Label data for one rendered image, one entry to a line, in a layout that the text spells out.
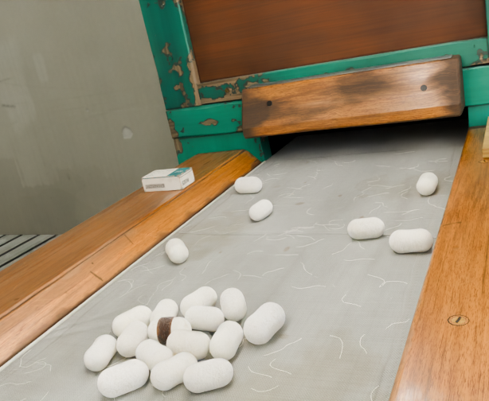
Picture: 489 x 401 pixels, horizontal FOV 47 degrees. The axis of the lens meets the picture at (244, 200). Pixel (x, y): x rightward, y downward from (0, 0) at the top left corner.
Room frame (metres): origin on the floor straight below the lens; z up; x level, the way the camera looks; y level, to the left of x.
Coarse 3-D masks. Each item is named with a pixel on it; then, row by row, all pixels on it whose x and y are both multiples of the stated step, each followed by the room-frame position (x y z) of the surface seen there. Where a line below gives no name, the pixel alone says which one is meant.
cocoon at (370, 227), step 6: (354, 222) 0.49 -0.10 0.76; (360, 222) 0.49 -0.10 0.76; (366, 222) 0.48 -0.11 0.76; (372, 222) 0.48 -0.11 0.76; (378, 222) 0.48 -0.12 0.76; (348, 228) 0.49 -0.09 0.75; (354, 228) 0.48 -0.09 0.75; (360, 228) 0.48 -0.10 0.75; (366, 228) 0.48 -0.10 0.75; (372, 228) 0.48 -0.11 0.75; (378, 228) 0.48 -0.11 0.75; (384, 228) 0.48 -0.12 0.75; (354, 234) 0.48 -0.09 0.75; (360, 234) 0.48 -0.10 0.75; (366, 234) 0.48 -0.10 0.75; (372, 234) 0.48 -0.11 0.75; (378, 234) 0.48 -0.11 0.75
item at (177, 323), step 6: (174, 318) 0.37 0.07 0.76; (180, 318) 0.37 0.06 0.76; (150, 324) 0.38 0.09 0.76; (156, 324) 0.37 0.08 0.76; (174, 324) 0.37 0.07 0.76; (180, 324) 0.37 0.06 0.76; (186, 324) 0.37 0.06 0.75; (150, 330) 0.37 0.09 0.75; (174, 330) 0.37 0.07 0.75; (150, 336) 0.37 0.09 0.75; (156, 336) 0.37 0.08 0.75
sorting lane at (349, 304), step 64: (320, 192) 0.65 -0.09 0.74; (384, 192) 0.61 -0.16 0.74; (448, 192) 0.56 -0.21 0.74; (192, 256) 0.53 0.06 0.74; (256, 256) 0.50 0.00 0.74; (320, 256) 0.47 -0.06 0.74; (384, 256) 0.44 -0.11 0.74; (64, 320) 0.45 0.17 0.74; (320, 320) 0.36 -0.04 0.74; (384, 320) 0.34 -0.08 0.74; (0, 384) 0.37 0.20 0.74; (64, 384) 0.35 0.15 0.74; (256, 384) 0.30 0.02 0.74; (320, 384) 0.29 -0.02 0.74; (384, 384) 0.28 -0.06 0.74
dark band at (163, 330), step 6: (162, 318) 0.38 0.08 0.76; (168, 318) 0.38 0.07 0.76; (162, 324) 0.37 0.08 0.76; (168, 324) 0.37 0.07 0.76; (156, 330) 0.37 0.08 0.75; (162, 330) 0.37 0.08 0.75; (168, 330) 0.37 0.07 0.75; (162, 336) 0.37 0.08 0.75; (168, 336) 0.37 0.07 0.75; (162, 342) 0.37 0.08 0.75
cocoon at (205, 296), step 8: (200, 288) 0.42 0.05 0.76; (208, 288) 0.42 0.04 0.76; (192, 296) 0.41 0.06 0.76; (200, 296) 0.41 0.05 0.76; (208, 296) 0.41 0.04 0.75; (216, 296) 0.41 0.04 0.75; (184, 304) 0.40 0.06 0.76; (192, 304) 0.40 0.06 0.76; (200, 304) 0.40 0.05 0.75; (208, 304) 0.41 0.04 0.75; (184, 312) 0.40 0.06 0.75
